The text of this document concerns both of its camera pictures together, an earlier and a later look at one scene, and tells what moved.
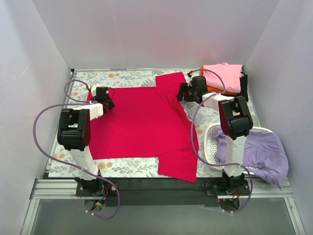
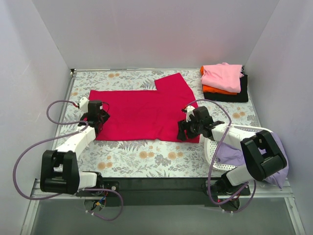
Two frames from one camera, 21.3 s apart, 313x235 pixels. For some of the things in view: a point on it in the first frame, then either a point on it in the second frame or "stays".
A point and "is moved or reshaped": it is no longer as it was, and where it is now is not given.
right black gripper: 182,92 to 187,128
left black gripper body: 109,104 to 101,118
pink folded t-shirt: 232,74 stays
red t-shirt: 148,123 is moved or reshaped
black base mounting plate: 156,192 stays
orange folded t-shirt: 211,89 stays
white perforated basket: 211,149 stays
